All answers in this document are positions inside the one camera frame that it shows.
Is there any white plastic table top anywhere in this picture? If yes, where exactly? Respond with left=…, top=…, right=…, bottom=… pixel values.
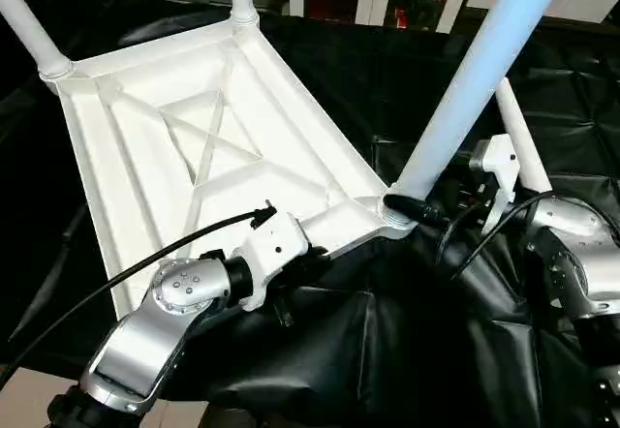
left=39, top=14, right=419, bottom=321

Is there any black mat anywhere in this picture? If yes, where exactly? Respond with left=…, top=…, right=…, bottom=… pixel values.
left=0, top=0, right=620, bottom=428

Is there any flat brown cardboard sheet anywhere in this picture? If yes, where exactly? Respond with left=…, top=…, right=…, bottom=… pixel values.
left=0, top=365, right=209, bottom=428

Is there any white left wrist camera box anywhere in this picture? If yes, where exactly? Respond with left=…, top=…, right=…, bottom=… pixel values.
left=235, top=211, right=311, bottom=313

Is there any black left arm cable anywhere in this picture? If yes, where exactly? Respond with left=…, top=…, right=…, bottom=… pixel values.
left=0, top=201, right=279, bottom=392

